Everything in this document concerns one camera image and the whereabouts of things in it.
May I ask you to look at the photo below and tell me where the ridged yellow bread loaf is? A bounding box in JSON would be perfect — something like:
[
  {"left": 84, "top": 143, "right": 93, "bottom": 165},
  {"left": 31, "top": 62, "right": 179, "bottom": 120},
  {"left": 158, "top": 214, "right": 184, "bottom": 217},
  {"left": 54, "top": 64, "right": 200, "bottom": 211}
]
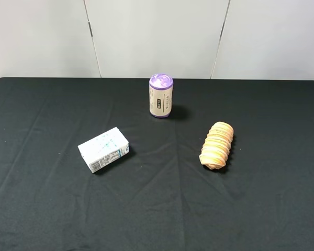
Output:
[{"left": 199, "top": 121, "right": 234, "bottom": 170}]

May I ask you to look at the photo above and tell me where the purple-capped beige roll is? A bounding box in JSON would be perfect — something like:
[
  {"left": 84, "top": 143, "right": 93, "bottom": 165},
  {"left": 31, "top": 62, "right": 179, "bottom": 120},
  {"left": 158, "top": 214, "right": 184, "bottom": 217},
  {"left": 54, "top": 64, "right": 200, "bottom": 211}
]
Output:
[{"left": 149, "top": 74, "right": 173, "bottom": 118}]

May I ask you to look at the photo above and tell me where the white milk carton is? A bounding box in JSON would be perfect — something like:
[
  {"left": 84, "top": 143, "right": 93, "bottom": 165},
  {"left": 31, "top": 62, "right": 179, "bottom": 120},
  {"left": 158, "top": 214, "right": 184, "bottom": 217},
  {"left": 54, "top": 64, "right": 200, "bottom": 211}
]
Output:
[{"left": 78, "top": 127, "right": 129, "bottom": 173}]

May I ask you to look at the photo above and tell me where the black tablecloth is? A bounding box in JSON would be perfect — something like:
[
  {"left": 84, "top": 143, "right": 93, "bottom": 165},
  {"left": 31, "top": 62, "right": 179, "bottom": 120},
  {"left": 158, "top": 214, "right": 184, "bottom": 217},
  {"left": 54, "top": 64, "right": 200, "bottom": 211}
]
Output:
[{"left": 0, "top": 78, "right": 314, "bottom": 250}]

